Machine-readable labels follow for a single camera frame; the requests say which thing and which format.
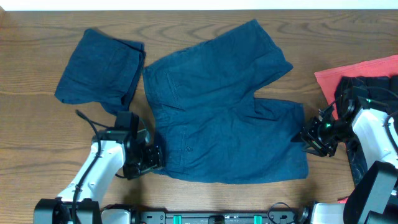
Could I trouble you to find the navy blue shorts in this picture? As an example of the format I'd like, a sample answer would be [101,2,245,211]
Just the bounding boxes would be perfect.
[143,20,308,184]
[55,29,146,115]

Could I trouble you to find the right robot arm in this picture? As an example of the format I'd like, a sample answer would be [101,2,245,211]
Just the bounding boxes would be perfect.
[296,86,397,223]

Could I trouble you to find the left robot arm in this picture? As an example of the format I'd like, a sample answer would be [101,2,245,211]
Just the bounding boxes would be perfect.
[33,111,164,223]

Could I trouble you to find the black patterned garment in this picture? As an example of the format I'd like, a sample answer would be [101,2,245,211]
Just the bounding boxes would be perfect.
[335,77,397,185]

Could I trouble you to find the folded navy blue shorts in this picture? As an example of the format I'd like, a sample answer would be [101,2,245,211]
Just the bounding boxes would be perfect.
[55,29,146,115]

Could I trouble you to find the red cloth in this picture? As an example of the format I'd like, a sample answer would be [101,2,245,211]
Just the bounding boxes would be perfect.
[314,55,398,205]

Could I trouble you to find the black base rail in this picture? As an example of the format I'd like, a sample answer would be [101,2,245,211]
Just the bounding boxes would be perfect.
[99,203,308,224]

